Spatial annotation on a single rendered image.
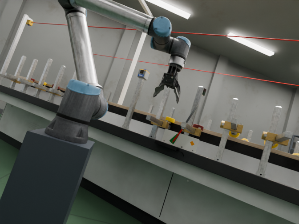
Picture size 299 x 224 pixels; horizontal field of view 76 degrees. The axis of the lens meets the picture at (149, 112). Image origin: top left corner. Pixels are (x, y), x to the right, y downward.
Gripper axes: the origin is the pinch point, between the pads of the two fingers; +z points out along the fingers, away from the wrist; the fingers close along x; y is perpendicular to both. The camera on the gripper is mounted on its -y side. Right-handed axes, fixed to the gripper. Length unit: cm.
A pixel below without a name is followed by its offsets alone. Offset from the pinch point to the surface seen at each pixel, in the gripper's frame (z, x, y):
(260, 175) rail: 23, 61, -30
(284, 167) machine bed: 14, 78, -51
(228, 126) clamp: -0.5, 36.8, -32.2
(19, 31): -51, -242, -61
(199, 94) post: -17.9, 12.1, -35.4
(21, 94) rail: 26, -182, -52
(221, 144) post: 13, 36, -33
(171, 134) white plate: 16.1, 1.4, -35.7
